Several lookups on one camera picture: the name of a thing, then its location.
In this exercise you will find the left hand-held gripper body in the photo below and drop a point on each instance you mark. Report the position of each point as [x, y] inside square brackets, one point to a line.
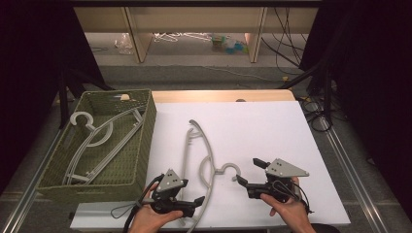
[170, 183]

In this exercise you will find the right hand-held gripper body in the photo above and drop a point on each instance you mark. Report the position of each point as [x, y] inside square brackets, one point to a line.
[280, 183]

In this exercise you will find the grey plastic clothes hanger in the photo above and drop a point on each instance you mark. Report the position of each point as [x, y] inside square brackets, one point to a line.
[108, 124]
[207, 145]

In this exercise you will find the green woven basket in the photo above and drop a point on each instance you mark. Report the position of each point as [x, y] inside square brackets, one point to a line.
[126, 168]

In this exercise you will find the person's right hand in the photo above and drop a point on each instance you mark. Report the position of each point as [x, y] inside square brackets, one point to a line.
[293, 216]

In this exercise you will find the person's left hand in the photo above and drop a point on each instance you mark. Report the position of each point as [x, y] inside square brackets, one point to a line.
[149, 220]

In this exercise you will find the white board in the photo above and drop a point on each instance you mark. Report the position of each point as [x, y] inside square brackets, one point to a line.
[259, 129]

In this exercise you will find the small dark round object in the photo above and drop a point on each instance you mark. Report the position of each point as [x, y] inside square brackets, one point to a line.
[240, 100]

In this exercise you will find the light wooden table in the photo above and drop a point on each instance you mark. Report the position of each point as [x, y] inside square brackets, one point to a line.
[210, 96]

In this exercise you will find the black metal stand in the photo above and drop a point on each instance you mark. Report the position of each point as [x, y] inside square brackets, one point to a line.
[327, 90]
[63, 93]

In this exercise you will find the colourful plastic toys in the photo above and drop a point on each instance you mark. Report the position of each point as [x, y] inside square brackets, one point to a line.
[228, 43]

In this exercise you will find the dark curtain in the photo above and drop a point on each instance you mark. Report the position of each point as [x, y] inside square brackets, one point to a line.
[372, 81]
[32, 64]

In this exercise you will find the clear plastic bag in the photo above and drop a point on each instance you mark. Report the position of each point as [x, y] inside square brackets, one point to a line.
[123, 43]

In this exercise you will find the beige wooden shelf unit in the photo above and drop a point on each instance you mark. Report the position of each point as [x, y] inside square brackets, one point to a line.
[194, 19]

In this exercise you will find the aluminium rail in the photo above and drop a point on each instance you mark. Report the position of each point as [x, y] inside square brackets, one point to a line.
[29, 194]
[353, 174]

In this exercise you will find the black frame bar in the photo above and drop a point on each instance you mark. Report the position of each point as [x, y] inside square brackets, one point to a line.
[194, 3]

